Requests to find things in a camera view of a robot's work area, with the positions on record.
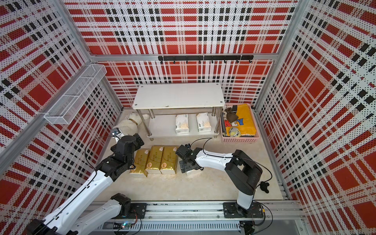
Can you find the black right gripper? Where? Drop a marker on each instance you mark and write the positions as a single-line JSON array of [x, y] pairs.
[[184, 167]]

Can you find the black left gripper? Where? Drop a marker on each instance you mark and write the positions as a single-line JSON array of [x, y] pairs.
[[139, 140]]

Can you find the white tissue pack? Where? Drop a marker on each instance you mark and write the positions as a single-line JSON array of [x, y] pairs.
[[182, 124], [203, 122], [193, 172]]

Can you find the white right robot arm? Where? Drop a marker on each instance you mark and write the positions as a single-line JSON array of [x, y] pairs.
[[244, 173]]

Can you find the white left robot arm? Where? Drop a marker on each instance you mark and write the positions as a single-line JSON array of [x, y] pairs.
[[67, 219]]

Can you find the gold tissue pack left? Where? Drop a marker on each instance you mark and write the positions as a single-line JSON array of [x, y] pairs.
[[140, 163]]

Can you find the gold tissue pack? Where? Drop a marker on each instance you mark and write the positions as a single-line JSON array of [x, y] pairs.
[[140, 163], [154, 160], [169, 160]]

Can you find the gold tissue pack right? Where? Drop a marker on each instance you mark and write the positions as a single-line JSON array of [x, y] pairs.
[[169, 160]]

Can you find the gold tissue pack middle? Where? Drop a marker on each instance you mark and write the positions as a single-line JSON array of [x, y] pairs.
[[154, 160]]

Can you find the white two-tier shelf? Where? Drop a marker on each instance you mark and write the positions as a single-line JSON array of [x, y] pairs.
[[165, 101]]

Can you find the white plush toy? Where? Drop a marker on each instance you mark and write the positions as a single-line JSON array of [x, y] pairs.
[[129, 125]]

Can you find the green circuit board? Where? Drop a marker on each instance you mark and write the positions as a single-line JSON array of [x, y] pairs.
[[122, 226]]

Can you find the yellow printed cloth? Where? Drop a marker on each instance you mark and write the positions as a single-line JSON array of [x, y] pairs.
[[244, 126]]

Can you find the pink plastic basket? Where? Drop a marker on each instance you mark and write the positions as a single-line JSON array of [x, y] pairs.
[[247, 140]]

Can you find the small black object on floor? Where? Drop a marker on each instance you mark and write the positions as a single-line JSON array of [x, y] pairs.
[[263, 185]]

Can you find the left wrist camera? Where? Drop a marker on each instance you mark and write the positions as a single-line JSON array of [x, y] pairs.
[[116, 134]]

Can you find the white wire mesh basket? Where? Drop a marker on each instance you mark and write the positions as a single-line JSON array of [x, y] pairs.
[[72, 100]]

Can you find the black wall hook rail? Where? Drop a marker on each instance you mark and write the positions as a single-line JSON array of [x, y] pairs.
[[236, 58]]

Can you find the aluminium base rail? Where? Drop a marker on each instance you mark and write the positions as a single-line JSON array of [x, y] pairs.
[[268, 217]]

